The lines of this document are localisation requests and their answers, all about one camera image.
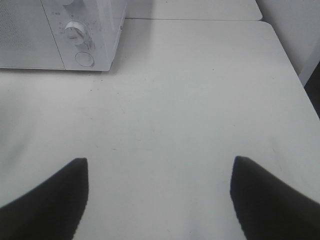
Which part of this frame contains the round white door button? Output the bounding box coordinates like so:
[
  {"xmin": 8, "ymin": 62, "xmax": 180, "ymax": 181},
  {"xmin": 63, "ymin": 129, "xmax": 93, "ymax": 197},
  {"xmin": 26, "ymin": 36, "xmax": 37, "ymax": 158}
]
[{"xmin": 75, "ymin": 52, "xmax": 95, "ymax": 67}]

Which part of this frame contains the white microwave door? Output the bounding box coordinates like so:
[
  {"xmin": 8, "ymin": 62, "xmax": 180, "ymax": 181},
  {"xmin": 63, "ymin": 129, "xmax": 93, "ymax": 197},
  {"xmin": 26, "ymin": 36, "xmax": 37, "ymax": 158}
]
[{"xmin": 0, "ymin": 0, "xmax": 65, "ymax": 70}]

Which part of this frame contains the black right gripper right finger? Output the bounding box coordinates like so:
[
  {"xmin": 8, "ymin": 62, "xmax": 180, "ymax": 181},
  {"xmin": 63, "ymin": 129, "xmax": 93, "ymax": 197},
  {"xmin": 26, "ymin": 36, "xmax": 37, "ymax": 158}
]
[{"xmin": 230, "ymin": 156, "xmax": 320, "ymax": 240}]

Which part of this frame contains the upper white power knob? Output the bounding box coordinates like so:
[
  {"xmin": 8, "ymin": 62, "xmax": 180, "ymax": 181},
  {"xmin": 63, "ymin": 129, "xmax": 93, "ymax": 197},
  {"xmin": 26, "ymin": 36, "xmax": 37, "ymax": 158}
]
[{"xmin": 60, "ymin": 0, "xmax": 74, "ymax": 6}]

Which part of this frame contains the white microwave oven body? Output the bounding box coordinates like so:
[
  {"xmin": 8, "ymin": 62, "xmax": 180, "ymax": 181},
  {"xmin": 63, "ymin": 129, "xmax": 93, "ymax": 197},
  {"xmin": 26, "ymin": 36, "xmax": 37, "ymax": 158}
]
[{"xmin": 0, "ymin": 0, "xmax": 126, "ymax": 73}]

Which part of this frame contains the white timer knob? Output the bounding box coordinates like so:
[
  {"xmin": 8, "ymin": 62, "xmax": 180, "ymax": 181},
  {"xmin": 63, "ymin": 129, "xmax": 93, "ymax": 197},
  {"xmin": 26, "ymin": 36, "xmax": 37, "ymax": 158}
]
[{"xmin": 64, "ymin": 21, "xmax": 87, "ymax": 45}]

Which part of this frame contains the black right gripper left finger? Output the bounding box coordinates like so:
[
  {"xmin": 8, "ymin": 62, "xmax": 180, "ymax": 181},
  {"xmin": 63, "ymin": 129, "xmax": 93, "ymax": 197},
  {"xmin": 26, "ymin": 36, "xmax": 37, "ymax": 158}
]
[{"xmin": 0, "ymin": 158, "xmax": 89, "ymax": 240}]

